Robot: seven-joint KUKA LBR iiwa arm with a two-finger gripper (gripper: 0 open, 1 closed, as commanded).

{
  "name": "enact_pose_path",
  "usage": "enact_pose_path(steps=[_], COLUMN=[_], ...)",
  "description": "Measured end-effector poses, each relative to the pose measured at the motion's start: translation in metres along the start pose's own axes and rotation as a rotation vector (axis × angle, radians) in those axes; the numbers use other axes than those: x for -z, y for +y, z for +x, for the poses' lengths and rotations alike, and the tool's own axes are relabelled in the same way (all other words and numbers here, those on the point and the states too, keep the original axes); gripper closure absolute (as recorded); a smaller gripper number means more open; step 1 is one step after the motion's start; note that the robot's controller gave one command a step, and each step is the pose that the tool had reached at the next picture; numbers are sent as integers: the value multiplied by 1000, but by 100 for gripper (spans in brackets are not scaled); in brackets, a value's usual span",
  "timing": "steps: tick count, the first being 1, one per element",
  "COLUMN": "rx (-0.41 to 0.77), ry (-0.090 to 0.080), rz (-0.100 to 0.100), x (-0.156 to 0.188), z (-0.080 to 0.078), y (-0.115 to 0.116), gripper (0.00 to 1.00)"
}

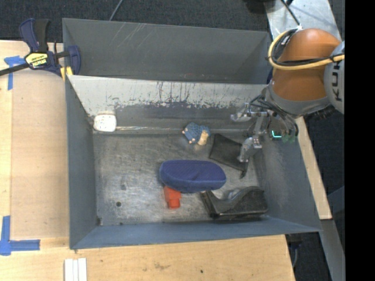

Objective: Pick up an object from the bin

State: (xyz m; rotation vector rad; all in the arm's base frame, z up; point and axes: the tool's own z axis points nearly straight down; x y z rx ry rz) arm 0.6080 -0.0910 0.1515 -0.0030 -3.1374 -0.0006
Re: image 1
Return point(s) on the dark green flat block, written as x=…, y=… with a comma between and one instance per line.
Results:
x=225, y=151

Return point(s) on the orange-red plastic piece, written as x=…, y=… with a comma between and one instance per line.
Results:
x=172, y=198

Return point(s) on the white rounded box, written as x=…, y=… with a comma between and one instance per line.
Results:
x=105, y=123

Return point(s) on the grey metal bin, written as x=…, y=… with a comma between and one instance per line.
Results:
x=132, y=171

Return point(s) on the blue oval cushion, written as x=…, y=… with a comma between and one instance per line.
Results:
x=192, y=176

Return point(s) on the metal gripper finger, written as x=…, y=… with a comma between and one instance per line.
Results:
x=240, y=116
x=247, y=151

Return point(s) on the blue toy animal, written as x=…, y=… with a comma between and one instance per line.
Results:
x=194, y=132

